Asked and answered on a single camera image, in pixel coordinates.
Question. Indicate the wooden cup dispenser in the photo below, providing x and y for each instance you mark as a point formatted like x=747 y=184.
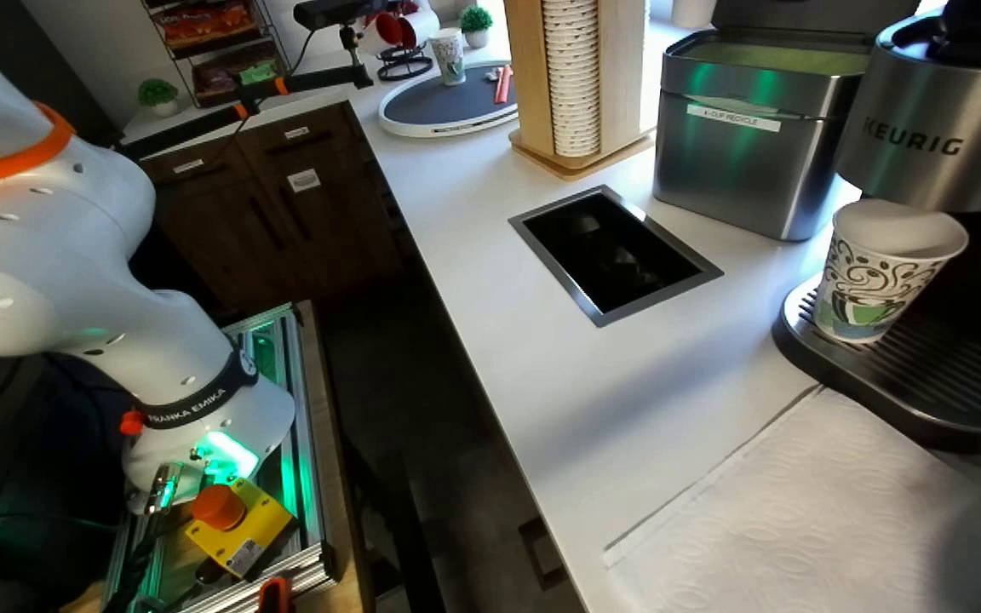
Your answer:
x=626 y=81

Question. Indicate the metal robot mounting frame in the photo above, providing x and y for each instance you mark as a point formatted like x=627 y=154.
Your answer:
x=314 y=453

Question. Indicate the patterned white paper cup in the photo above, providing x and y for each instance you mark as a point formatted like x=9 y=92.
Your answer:
x=881 y=279

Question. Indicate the small green fuzzy plant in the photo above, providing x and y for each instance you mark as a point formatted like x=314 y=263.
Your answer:
x=159 y=92

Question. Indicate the silver black Keurig coffee maker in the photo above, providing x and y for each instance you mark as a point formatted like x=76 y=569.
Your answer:
x=934 y=147

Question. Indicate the shelf with snack boxes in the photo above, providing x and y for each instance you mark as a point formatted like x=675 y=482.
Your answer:
x=219 y=36

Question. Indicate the dark brown wooden cabinet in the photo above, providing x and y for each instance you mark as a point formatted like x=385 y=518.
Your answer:
x=273 y=225

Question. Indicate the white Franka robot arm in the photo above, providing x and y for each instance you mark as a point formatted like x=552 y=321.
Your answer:
x=48 y=249

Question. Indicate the white cabinet label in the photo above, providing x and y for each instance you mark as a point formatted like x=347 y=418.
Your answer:
x=305 y=178

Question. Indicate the stack of white cups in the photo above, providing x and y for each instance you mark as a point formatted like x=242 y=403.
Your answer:
x=575 y=81

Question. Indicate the small white patterned cup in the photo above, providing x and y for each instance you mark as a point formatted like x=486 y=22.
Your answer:
x=452 y=55

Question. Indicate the black countertop trash opening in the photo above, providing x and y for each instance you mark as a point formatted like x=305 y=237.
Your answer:
x=613 y=257

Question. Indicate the small pink packet holder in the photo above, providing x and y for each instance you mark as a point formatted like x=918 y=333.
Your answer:
x=502 y=84

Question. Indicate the stainless steel recycling bin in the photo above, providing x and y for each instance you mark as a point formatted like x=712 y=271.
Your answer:
x=739 y=172

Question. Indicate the round dark turntable tray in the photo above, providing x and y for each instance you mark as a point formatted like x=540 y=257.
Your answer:
x=457 y=107

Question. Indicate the white paper towel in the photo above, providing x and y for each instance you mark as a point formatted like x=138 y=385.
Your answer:
x=819 y=511

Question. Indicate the small potted green plant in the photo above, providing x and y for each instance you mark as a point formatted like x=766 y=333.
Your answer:
x=476 y=22

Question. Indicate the yellow emergency stop box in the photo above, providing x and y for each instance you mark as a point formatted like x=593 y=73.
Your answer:
x=240 y=534

